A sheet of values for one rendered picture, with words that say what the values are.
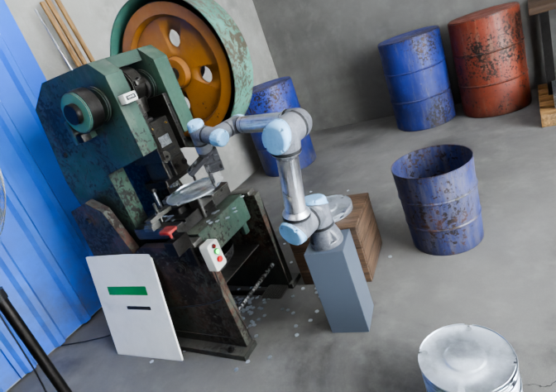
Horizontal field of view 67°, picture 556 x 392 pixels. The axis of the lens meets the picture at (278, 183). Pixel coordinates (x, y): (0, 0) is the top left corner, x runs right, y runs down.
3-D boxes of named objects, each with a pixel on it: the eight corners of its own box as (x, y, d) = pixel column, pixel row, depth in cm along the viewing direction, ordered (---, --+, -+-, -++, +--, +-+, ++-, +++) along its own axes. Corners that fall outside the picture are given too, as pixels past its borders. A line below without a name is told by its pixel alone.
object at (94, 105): (124, 128, 184) (101, 78, 176) (104, 137, 175) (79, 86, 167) (94, 136, 196) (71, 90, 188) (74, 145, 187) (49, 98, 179)
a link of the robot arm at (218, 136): (233, 123, 179) (215, 119, 185) (215, 134, 171) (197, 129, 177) (237, 140, 183) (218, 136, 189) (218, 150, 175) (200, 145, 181)
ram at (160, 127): (194, 164, 212) (170, 110, 202) (175, 178, 201) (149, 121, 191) (171, 169, 222) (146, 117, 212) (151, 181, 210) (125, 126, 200)
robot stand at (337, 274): (373, 305, 207) (349, 228, 192) (369, 332, 192) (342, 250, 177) (338, 307, 214) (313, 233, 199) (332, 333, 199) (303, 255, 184)
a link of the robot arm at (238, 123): (319, 98, 159) (232, 109, 191) (304, 108, 152) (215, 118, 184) (327, 126, 164) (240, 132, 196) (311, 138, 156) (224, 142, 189)
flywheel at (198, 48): (127, 43, 256) (195, 142, 268) (102, 50, 240) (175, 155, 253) (197, -35, 211) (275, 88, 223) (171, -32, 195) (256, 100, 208)
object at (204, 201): (237, 203, 211) (227, 180, 206) (222, 218, 200) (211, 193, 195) (201, 207, 224) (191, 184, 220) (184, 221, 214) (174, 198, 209)
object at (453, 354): (515, 328, 138) (515, 327, 138) (516, 404, 115) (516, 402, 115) (425, 322, 153) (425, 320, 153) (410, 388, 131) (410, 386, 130)
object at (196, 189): (191, 180, 229) (190, 179, 229) (232, 174, 213) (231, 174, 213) (155, 207, 207) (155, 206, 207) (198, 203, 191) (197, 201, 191)
